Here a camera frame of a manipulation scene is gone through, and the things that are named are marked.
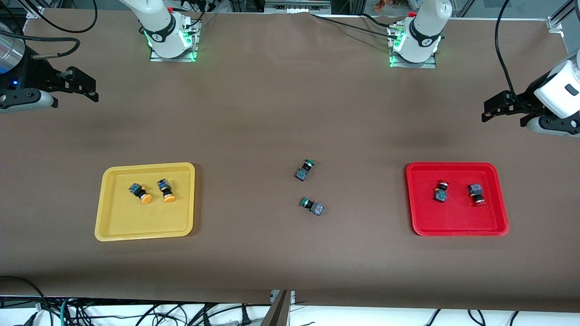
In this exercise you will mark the red mushroom button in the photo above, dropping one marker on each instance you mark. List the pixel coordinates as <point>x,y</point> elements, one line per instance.
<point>441,192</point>
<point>476,192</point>

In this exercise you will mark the yellow mushroom push button switch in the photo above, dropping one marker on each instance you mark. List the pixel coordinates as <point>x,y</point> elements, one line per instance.
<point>139,192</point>
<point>166,190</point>

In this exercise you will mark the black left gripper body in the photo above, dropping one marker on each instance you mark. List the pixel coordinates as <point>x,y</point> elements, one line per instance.
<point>527,95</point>

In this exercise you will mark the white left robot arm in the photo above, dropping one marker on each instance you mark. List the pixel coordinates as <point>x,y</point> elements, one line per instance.
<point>426,27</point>

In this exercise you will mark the small orange objects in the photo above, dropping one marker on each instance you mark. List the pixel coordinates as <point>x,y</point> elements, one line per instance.
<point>383,4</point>

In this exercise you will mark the green mushroom push button switch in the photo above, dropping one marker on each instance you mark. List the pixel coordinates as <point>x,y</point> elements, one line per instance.
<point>304,170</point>
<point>312,207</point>

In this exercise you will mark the grey metal rail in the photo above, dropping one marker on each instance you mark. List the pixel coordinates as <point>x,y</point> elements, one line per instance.
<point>294,5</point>

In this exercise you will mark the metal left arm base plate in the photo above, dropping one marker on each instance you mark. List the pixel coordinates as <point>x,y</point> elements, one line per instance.
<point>412,65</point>

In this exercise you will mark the yellow plastic tray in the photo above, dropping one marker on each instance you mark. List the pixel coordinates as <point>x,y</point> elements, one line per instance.
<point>145,222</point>

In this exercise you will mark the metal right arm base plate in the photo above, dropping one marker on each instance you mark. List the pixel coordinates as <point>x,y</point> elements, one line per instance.
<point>172,59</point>

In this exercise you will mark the brown table cover sheet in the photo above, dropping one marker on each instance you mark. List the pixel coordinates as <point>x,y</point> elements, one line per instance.
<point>290,113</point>

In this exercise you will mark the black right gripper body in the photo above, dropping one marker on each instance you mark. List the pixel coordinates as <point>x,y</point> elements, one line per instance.
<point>31,71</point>

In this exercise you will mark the red plastic tray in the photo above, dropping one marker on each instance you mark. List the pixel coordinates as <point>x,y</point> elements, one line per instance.
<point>453,217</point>

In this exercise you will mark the white corner bracket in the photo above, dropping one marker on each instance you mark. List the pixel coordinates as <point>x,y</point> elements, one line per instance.
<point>35,12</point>

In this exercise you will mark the white table edge bracket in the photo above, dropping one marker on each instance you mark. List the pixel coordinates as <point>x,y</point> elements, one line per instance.
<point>273,296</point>

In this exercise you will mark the aluminium frame profile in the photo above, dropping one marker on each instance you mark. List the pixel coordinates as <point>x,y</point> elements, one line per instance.
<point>555,22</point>

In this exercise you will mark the black power plug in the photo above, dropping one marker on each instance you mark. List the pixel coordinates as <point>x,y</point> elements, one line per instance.
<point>246,317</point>

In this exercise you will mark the metal frame post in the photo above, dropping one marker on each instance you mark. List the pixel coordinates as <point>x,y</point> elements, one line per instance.
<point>277,312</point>

